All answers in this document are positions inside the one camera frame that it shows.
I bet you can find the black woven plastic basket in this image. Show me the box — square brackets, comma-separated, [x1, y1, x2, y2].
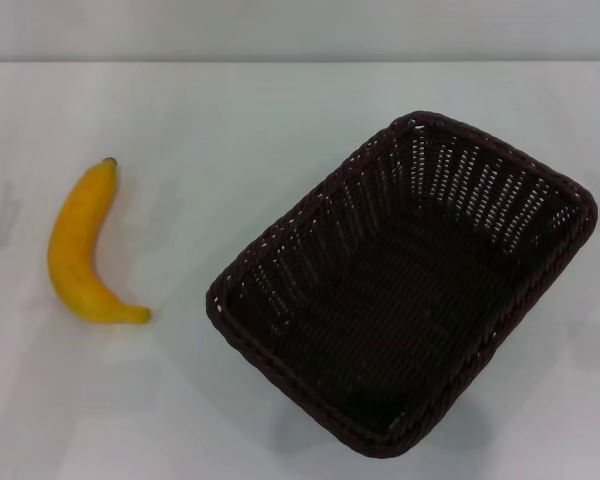
[204, 110, 599, 460]

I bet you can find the yellow banana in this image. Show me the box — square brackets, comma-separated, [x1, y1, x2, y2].
[47, 157, 153, 327]

